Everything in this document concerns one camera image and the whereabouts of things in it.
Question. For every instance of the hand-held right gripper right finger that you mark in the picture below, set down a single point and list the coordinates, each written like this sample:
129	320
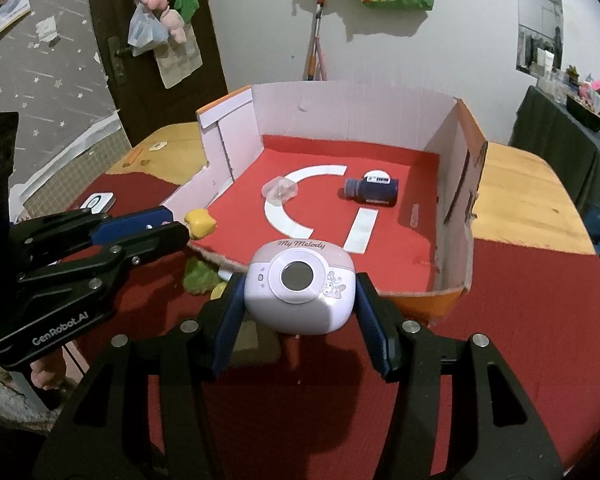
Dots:
372	332

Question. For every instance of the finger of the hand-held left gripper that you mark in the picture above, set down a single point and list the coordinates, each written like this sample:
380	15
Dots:
135	220
145	250

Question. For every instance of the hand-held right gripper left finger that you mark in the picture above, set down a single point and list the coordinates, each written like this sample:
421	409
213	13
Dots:
228	332

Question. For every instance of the taupe square case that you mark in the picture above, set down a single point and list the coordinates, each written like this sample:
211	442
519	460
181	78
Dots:
255	350

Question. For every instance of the green plush toy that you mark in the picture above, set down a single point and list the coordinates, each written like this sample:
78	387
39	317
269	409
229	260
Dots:
200	277

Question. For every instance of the small yellow toy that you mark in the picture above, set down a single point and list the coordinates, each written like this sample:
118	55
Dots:
201	222

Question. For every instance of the white pink round case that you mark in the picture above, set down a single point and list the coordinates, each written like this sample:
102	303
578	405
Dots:
300	290

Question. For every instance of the cardboard box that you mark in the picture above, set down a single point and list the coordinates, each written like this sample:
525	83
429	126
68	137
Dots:
360	115

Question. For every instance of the person's left forearm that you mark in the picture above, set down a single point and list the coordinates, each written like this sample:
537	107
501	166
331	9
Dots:
2	395

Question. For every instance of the person's left hand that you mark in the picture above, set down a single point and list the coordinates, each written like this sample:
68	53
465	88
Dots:
45	375

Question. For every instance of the small yellow object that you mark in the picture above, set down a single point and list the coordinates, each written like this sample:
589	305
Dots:
219	291

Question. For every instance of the small white sticker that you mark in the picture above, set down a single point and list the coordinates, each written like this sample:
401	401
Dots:
157	146

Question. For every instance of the straight white paper strip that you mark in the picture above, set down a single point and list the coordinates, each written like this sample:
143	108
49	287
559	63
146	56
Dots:
361	230

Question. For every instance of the curved white paper strip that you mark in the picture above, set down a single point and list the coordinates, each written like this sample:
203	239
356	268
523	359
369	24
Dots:
280	217

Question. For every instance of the red felt mat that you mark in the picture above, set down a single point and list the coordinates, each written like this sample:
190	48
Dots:
325	200

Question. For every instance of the dark blue bottle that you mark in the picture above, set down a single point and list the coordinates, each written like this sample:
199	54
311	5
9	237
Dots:
375	191

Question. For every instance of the small clear plastic box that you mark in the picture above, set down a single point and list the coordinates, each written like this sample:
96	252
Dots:
280	190

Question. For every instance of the red tablecloth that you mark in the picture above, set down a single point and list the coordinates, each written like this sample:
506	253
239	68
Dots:
520	300

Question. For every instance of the beige hanging organizer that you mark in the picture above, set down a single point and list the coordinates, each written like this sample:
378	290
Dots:
180	67

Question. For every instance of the hanging plastic bag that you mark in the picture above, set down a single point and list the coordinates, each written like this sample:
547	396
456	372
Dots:
145	32

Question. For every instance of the pink plush toy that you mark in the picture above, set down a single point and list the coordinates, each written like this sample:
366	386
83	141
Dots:
167	17

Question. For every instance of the hanging green plush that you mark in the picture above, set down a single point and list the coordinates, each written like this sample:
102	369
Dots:
187	2

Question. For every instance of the pink stick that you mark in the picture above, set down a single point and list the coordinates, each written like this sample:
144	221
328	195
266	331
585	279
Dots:
323	62

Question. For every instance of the dark cloth covered table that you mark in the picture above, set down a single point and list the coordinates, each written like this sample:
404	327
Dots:
555	130

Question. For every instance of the cluster of small bottles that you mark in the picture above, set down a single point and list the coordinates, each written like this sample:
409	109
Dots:
587	95

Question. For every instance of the wall mirror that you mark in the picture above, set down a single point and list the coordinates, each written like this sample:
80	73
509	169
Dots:
540	15

